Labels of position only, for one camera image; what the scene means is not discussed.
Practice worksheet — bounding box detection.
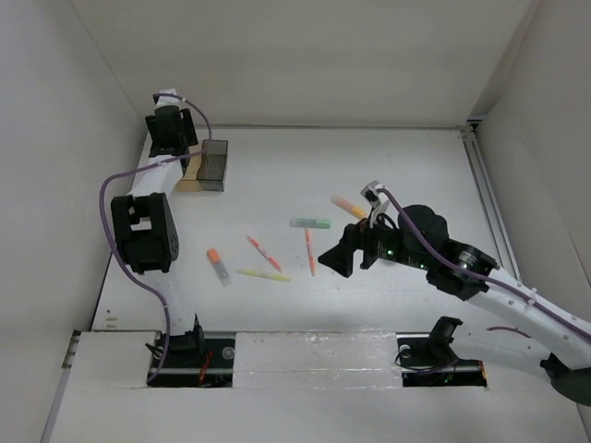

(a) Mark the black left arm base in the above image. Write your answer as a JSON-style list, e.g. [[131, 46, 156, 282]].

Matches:
[[145, 317, 236, 389]]

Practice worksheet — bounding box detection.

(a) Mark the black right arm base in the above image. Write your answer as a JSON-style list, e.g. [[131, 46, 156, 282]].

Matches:
[[394, 317, 488, 388]]

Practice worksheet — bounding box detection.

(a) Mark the green-capped highlighter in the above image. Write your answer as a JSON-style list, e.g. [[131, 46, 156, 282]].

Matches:
[[289, 218, 332, 229]]

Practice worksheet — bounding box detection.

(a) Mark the orange thin pen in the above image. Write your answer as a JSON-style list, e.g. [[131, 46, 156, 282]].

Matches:
[[304, 228, 316, 277]]

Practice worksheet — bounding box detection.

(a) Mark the aluminium side rail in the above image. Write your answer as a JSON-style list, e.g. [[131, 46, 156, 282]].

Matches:
[[459, 121, 522, 281]]

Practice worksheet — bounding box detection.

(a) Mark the orange-capped grey highlighter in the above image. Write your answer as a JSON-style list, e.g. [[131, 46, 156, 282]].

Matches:
[[207, 248, 231, 287]]

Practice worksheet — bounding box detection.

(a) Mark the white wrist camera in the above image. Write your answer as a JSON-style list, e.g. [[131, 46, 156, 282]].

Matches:
[[152, 89, 183, 107], [360, 181, 391, 228]]

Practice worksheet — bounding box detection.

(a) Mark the grey translucent bin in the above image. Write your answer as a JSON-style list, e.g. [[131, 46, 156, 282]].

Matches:
[[197, 139, 228, 192]]

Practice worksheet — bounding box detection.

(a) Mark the yellow thin pen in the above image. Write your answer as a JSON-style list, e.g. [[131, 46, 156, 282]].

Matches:
[[235, 269, 292, 282]]

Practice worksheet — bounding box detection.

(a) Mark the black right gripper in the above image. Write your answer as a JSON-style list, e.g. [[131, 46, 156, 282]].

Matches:
[[317, 206, 431, 277]]

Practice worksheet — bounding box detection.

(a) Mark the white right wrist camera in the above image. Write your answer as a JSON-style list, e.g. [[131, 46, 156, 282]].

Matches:
[[360, 181, 391, 228]]

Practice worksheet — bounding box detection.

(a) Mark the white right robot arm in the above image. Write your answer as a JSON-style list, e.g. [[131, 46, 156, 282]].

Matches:
[[318, 205, 590, 405]]

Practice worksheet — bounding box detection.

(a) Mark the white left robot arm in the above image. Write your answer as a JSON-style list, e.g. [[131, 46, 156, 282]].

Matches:
[[110, 89, 206, 368]]

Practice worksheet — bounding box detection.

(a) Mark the pink thin pen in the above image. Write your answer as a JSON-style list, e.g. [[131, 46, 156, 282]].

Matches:
[[246, 235, 283, 273]]

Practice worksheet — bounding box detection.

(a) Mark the pink yellow-capped highlighter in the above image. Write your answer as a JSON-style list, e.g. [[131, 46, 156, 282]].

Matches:
[[331, 195, 367, 220]]

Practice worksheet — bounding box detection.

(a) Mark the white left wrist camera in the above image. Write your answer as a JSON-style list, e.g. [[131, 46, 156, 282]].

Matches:
[[152, 89, 183, 107]]

